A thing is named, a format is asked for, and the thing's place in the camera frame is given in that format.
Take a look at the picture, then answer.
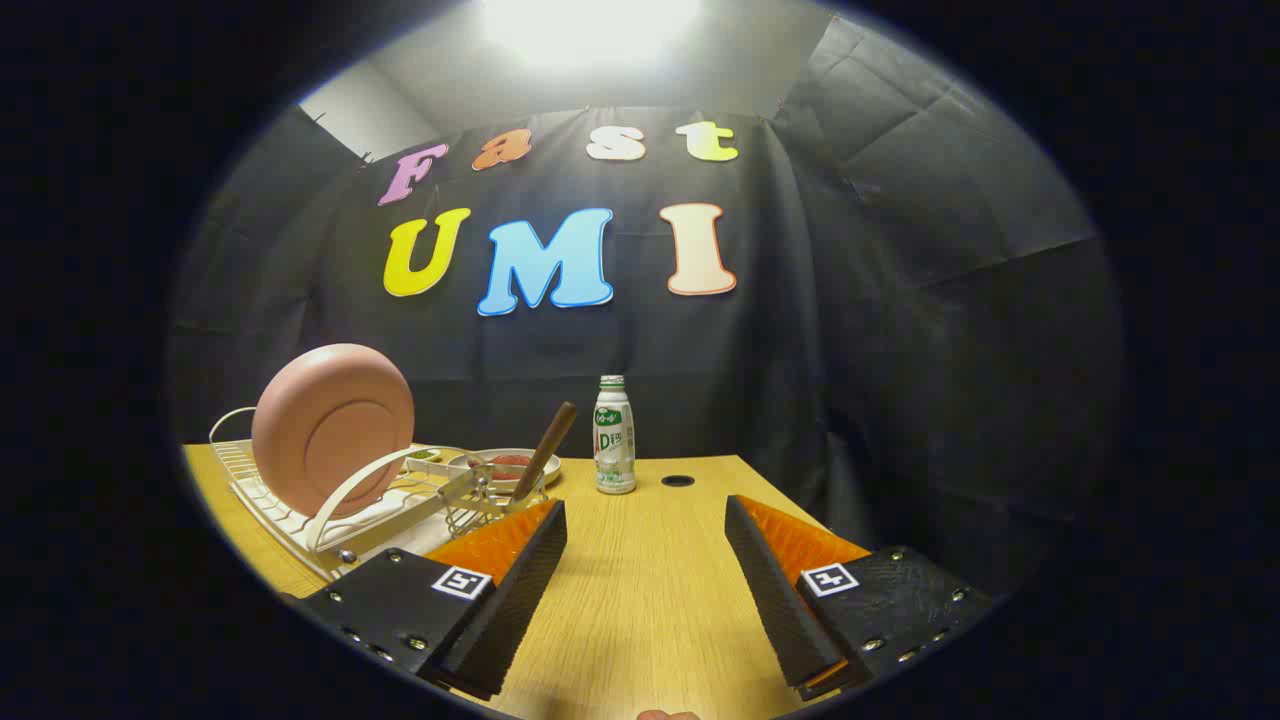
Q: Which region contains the pink plate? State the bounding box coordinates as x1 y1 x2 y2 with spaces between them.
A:
251 344 415 519

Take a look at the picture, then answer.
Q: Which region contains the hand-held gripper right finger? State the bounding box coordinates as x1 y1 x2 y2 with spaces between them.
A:
725 494 997 702

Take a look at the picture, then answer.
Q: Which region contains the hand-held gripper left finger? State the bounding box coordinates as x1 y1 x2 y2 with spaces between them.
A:
295 499 569 702

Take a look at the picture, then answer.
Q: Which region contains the black backdrop cloth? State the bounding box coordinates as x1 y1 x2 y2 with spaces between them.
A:
168 15 1127 611

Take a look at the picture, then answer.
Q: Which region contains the white wire dish rack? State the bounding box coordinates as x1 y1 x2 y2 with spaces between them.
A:
208 407 483 583

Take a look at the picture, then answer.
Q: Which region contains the wooden handle metal spoon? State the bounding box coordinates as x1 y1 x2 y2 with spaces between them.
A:
510 402 578 502

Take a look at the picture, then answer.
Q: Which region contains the white green drink bottle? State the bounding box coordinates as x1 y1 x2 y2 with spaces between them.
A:
593 375 637 495

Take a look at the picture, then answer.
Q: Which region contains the beige plate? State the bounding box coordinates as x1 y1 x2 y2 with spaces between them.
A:
447 448 563 489

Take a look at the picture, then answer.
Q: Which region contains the metal cutlery basket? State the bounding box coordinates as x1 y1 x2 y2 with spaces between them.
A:
440 470 550 538

